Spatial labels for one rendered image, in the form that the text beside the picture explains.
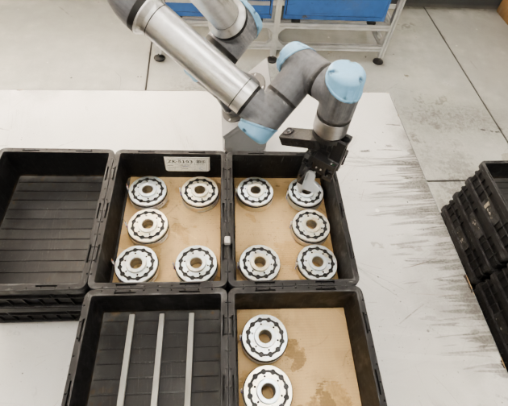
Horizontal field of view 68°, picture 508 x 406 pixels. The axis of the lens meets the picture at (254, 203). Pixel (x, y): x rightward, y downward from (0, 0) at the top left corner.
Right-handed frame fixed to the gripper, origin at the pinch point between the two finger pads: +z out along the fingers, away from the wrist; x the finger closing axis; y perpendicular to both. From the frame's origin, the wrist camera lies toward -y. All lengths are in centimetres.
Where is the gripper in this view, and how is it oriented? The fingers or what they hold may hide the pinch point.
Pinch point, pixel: (304, 181)
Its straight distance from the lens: 100.7
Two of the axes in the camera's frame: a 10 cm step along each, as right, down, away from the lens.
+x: 5.6, -6.5, 5.0
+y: 8.2, 5.0, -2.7
